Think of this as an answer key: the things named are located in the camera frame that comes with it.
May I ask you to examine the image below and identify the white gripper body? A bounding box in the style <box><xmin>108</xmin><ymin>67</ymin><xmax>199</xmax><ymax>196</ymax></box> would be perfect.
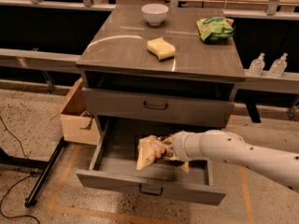
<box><xmin>172</xmin><ymin>132</ymin><xmax>204</xmax><ymax>161</ymax></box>

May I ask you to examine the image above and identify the brown chip bag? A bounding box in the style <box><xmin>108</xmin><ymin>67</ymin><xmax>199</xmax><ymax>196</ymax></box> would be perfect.
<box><xmin>150</xmin><ymin>135</ymin><xmax>184</xmax><ymax>166</ymax></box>

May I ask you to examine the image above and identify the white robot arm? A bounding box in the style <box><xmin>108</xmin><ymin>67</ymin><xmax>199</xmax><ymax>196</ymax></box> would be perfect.
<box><xmin>136</xmin><ymin>130</ymin><xmax>299</xmax><ymax>192</ymax></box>

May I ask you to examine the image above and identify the open grey lower drawer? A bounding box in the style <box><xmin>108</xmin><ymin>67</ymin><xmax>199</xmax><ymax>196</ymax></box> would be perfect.
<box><xmin>77</xmin><ymin>118</ymin><xmax>226</xmax><ymax>205</ymax></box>

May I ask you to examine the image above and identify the closed grey upper drawer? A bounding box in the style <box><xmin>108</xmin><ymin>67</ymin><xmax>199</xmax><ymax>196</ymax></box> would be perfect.
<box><xmin>82</xmin><ymin>88</ymin><xmax>235</xmax><ymax>128</ymax></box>

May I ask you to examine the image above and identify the grey drawer cabinet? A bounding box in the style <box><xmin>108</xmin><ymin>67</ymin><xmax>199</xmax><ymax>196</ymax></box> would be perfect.
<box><xmin>76</xmin><ymin>5</ymin><xmax>247</xmax><ymax>156</ymax></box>

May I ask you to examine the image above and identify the green chip bag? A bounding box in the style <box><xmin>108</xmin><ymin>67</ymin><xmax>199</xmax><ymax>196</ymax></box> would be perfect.
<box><xmin>196</xmin><ymin>17</ymin><xmax>235</xmax><ymax>42</ymax></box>

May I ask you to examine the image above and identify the cardboard box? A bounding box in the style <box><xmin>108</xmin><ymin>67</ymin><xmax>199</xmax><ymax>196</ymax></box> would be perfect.
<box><xmin>53</xmin><ymin>78</ymin><xmax>100</xmax><ymax>145</ymax></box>

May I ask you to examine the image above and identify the yellow sponge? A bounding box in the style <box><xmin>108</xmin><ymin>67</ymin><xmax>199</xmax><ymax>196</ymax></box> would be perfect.
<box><xmin>147</xmin><ymin>37</ymin><xmax>176</xmax><ymax>61</ymax></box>

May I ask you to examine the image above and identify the clear pump bottle left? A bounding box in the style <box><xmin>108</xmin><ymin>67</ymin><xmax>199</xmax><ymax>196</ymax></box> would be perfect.
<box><xmin>249</xmin><ymin>53</ymin><xmax>264</xmax><ymax>77</ymax></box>

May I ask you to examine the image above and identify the clear pump bottle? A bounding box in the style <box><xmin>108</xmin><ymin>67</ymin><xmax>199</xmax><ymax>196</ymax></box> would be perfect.
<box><xmin>269</xmin><ymin>53</ymin><xmax>288</xmax><ymax>77</ymax></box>
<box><xmin>249</xmin><ymin>53</ymin><xmax>264</xmax><ymax>77</ymax></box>

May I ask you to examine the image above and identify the clear pump bottle right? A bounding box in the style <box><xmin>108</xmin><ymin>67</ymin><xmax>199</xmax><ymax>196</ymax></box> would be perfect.
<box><xmin>269</xmin><ymin>53</ymin><xmax>288</xmax><ymax>77</ymax></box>

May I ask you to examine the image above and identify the black metal leg bar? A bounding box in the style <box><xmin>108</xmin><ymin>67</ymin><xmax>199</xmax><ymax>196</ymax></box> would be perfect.
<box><xmin>24</xmin><ymin>138</ymin><xmax>66</xmax><ymax>208</ymax></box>

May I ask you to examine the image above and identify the white bowl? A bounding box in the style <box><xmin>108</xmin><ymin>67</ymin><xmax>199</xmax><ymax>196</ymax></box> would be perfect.
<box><xmin>141</xmin><ymin>4</ymin><xmax>169</xmax><ymax>25</ymax></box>

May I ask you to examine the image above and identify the black floor cable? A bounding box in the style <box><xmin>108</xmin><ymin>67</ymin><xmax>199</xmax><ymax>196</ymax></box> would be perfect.
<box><xmin>0</xmin><ymin>115</ymin><xmax>41</xmax><ymax>224</ymax></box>

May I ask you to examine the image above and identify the grey metal shelf rail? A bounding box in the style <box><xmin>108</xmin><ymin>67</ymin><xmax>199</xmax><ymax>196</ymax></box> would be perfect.
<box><xmin>0</xmin><ymin>49</ymin><xmax>80</xmax><ymax>74</ymax></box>

